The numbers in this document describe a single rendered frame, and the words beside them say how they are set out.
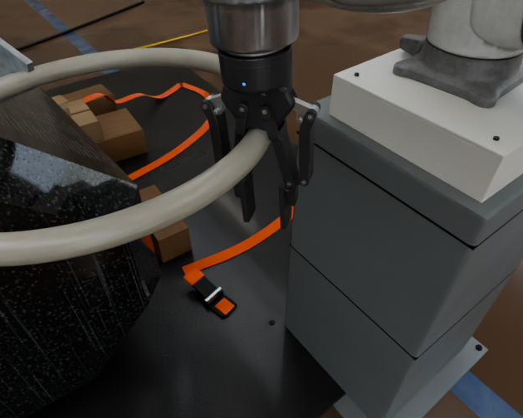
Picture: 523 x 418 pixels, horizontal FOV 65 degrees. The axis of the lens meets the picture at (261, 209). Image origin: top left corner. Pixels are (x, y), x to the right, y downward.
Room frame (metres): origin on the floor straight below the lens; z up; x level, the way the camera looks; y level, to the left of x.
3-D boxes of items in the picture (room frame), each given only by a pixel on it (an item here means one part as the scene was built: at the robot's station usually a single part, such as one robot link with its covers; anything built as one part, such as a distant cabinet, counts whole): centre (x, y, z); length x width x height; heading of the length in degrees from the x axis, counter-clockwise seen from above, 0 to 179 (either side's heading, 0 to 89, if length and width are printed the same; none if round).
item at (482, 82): (0.70, -0.34, 0.91); 0.22 x 0.18 x 0.06; 41
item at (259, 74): (0.41, 0.00, 1.00); 0.08 x 0.07 x 0.09; 71
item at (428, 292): (0.69, -0.35, 0.40); 0.50 x 0.50 x 0.80; 37
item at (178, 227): (1.14, 0.40, 0.07); 0.30 x 0.12 x 0.12; 34
